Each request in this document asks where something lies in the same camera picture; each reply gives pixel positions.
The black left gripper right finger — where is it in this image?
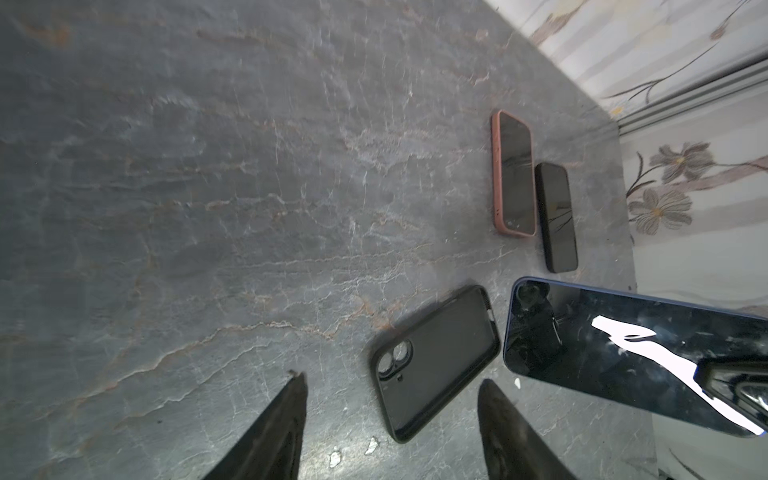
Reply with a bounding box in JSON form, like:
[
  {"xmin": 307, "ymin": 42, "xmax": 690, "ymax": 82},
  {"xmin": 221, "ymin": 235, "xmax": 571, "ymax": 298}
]
[{"xmin": 477, "ymin": 379, "xmax": 575, "ymax": 480}]

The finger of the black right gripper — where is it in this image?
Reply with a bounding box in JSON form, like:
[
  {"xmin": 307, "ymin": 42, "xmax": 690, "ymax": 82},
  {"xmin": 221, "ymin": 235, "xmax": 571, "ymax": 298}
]
[{"xmin": 695, "ymin": 359, "xmax": 767, "ymax": 429}]

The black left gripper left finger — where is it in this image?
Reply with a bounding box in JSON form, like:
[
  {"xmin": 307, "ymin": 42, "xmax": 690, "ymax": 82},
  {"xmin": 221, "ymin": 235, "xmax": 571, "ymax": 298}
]
[{"xmin": 205, "ymin": 372, "xmax": 308, "ymax": 480}]

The black phone case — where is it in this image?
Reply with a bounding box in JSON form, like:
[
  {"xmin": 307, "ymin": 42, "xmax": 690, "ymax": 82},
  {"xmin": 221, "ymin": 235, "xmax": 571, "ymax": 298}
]
[{"xmin": 369, "ymin": 284, "xmax": 501, "ymax": 444}]

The pink phone case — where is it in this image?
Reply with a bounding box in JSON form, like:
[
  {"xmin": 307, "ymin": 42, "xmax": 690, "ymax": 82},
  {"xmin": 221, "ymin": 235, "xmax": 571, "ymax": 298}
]
[{"xmin": 490, "ymin": 109, "xmax": 538, "ymax": 239}]

